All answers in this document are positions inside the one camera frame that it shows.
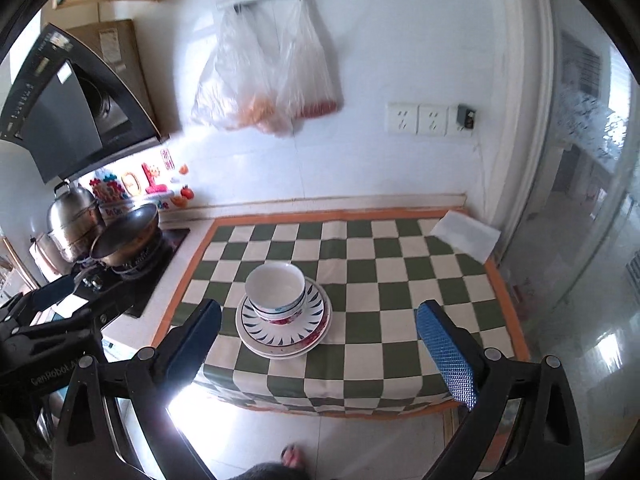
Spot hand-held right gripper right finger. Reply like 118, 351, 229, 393
415, 300, 586, 480

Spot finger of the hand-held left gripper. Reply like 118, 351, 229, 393
72, 287, 140, 332
25, 274, 78, 312

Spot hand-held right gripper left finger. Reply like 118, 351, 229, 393
52, 299, 223, 480

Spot pink floral white plate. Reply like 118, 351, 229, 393
235, 290, 333, 360

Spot white bowl with pink flower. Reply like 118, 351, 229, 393
252, 300, 304, 329
245, 262, 306, 313

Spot blue leaf pattern plate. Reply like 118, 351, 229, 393
241, 277, 330, 348

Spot stainless steel steamer pot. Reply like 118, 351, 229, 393
46, 182, 103, 263

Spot dark frying pan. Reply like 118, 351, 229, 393
90, 203, 161, 267

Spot black gas stove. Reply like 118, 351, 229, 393
75, 227, 192, 320

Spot green white checkered tablecloth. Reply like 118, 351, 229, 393
152, 207, 531, 417

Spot white folded cloth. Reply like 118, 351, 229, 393
429, 209, 502, 263

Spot person's dark grey clothing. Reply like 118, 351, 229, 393
235, 462, 301, 480

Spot person's foot in sandal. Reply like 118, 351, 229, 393
280, 442, 312, 472

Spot glass sliding door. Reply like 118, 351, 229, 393
500, 0, 640, 480

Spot black range hood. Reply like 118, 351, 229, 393
0, 22, 171, 185

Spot plastic bag with oranges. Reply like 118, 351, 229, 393
190, 2, 296, 138

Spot plastic bag with red contents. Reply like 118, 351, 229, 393
275, 0, 346, 121

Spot colourful wall stickers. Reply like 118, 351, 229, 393
89, 147, 196, 216

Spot white wall socket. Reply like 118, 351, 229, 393
417, 104, 449, 137
387, 102, 419, 136

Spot wall socket with black plug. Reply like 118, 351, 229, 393
447, 104, 478, 138

